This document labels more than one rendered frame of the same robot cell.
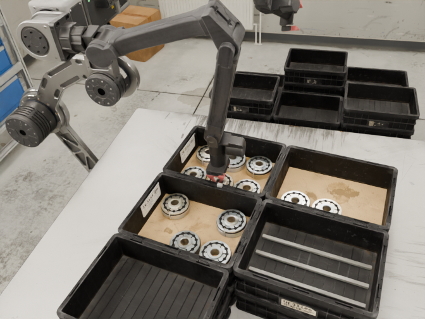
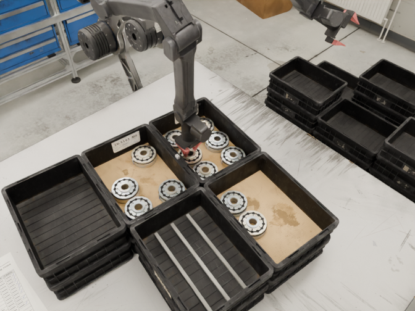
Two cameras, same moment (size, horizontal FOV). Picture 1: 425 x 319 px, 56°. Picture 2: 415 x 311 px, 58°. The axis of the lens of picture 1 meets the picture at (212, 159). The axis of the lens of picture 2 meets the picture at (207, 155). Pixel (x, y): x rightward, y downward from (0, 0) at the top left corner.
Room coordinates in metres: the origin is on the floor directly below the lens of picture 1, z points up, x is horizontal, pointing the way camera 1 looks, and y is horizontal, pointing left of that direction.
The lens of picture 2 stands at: (0.20, -0.53, 2.02)
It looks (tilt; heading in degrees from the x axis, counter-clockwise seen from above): 49 degrees down; 26
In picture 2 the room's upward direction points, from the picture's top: 1 degrees clockwise
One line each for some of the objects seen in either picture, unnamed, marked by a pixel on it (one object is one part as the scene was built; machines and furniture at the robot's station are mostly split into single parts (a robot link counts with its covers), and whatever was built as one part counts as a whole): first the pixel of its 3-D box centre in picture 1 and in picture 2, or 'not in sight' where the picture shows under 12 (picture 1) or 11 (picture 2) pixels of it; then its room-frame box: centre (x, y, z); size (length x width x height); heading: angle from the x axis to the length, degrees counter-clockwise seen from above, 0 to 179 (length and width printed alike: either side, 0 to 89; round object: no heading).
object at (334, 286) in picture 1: (310, 262); (199, 256); (0.69, -0.27, 0.87); 0.40 x 0.30 x 0.11; 63
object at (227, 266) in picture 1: (191, 216); (138, 170); (0.87, 0.09, 0.92); 0.40 x 0.30 x 0.02; 63
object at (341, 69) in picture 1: (313, 88); (385, 108); (2.43, -0.76, 0.37); 0.40 x 0.30 x 0.45; 70
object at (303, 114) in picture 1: (305, 128); (350, 142); (2.05, -0.63, 0.31); 0.40 x 0.30 x 0.34; 70
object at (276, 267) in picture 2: (332, 184); (268, 204); (0.96, -0.41, 0.92); 0.40 x 0.30 x 0.02; 63
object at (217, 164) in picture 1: (217, 158); (188, 133); (1.08, -0.02, 0.98); 0.10 x 0.07 x 0.07; 160
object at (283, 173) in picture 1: (330, 194); (267, 211); (0.96, -0.41, 0.87); 0.40 x 0.30 x 0.11; 63
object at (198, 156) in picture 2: (219, 182); (189, 154); (1.08, -0.02, 0.86); 0.10 x 0.10 x 0.01
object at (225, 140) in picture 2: (233, 158); (217, 139); (1.21, -0.08, 0.86); 0.10 x 0.10 x 0.01
